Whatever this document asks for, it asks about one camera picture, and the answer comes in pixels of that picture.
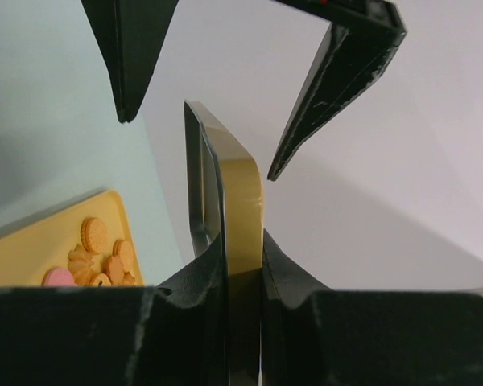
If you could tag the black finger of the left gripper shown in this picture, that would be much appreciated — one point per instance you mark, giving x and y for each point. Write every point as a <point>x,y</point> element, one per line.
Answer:
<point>361,40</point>
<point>130,36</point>

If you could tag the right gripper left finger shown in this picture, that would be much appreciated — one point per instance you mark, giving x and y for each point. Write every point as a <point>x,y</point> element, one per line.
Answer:
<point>170,334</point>

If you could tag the yellow cookie tray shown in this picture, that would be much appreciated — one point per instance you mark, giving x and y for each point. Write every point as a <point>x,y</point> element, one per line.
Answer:
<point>29,253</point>

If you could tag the silver tin lid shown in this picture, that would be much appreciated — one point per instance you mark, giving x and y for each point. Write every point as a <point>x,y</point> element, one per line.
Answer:
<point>226,204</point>

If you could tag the pink round cookie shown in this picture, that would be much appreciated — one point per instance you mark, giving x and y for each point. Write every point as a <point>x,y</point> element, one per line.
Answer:
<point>58,277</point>

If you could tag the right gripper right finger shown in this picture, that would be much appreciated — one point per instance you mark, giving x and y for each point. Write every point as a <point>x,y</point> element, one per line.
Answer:
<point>315,335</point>

